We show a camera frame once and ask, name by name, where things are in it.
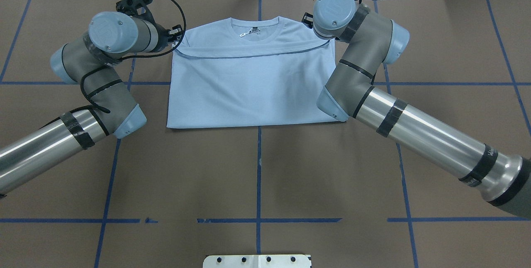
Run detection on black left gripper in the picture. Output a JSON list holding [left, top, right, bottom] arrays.
[[154, 24, 185, 53]]

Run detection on light blue t-shirt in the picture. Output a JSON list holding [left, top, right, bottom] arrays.
[[166, 17, 336, 129]]

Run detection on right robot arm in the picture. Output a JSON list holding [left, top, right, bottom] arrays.
[[308, 0, 531, 219]]

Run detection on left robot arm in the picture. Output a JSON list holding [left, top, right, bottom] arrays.
[[0, 12, 187, 198]]

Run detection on white hang tag fastener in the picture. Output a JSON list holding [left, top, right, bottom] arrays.
[[239, 28, 261, 37]]

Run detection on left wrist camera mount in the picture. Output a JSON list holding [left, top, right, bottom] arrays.
[[115, 0, 156, 24]]

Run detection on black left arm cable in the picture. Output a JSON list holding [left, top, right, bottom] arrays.
[[39, 0, 187, 129]]

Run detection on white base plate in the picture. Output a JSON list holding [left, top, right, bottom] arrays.
[[202, 253, 312, 268]]

